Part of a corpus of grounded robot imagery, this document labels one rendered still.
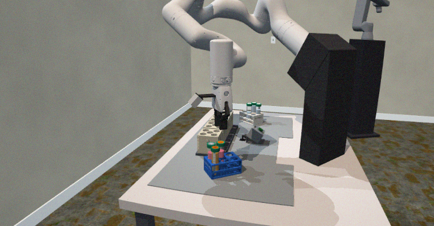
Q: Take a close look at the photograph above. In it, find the blue tube rack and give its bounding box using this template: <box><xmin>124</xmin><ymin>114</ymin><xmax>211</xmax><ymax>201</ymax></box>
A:
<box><xmin>204</xmin><ymin>152</ymin><xmax>242</xmax><ymax>179</ymax></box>

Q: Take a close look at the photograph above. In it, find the white tube rack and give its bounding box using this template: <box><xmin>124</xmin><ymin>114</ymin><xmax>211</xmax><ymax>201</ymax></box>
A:
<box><xmin>239</xmin><ymin>110</ymin><xmax>264</xmax><ymax>125</ymax></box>

